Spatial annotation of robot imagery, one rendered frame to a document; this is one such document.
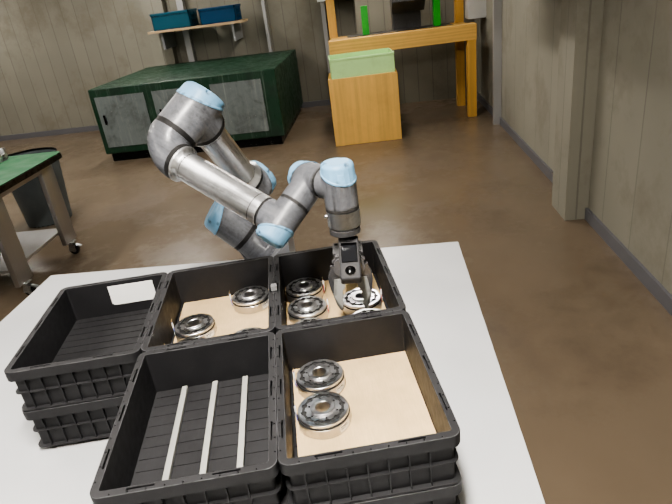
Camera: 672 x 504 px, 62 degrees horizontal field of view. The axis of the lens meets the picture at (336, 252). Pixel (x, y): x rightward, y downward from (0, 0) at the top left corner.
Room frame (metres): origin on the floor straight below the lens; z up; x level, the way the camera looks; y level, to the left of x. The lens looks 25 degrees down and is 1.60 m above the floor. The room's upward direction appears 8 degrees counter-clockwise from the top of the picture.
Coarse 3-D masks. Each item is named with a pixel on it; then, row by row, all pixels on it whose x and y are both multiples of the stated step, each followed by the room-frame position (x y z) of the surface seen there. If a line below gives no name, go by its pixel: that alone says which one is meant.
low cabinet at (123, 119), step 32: (192, 64) 8.19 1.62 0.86; (224, 64) 7.62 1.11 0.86; (256, 64) 7.13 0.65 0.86; (288, 64) 7.58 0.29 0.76; (96, 96) 6.75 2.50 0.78; (128, 96) 6.70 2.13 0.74; (160, 96) 6.66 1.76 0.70; (224, 96) 6.58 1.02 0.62; (256, 96) 6.54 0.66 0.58; (288, 96) 7.20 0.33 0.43; (128, 128) 6.71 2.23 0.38; (256, 128) 6.54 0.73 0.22; (288, 128) 6.84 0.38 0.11
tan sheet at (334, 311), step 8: (328, 288) 1.40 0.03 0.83; (352, 288) 1.38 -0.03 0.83; (376, 288) 1.36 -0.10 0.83; (328, 296) 1.36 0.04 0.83; (288, 304) 1.34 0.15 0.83; (328, 304) 1.31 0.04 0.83; (336, 304) 1.31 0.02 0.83; (328, 312) 1.27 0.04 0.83; (336, 312) 1.27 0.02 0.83; (288, 320) 1.26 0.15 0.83
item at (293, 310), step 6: (294, 300) 1.30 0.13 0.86; (300, 300) 1.30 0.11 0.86; (318, 300) 1.29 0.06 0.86; (324, 300) 1.28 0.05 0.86; (288, 306) 1.27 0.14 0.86; (294, 306) 1.27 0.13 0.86; (318, 306) 1.25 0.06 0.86; (324, 306) 1.25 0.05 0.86; (294, 312) 1.24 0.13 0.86; (300, 312) 1.24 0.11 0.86; (306, 312) 1.23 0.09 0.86; (312, 312) 1.23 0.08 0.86; (318, 312) 1.23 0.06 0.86
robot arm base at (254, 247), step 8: (248, 232) 1.64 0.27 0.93; (248, 240) 1.64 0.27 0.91; (256, 240) 1.64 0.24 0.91; (240, 248) 1.64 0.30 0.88; (248, 248) 1.63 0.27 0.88; (256, 248) 1.63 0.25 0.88; (264, 248) 1.62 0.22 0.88; (272, 248) 1.63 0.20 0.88; (248, 256) 1.63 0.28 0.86; (256, 256) 1.62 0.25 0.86
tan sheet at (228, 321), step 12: (204, 300) 1.43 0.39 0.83; (216, 300) 1.42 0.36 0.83; (228, 300) 1.41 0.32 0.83; (192, 312) 1.37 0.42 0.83; (204, 312) 1.36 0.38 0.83; (216, 312) 1.35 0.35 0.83; (228, 312) 1.34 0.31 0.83; (264, 312) 1.31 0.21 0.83; (216, 324) 1.29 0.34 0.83; (228, 324) 1.28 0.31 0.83; (240, 324) 1.27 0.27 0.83; (252, 324) 1.26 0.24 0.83; (264, 324) 1.25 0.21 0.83
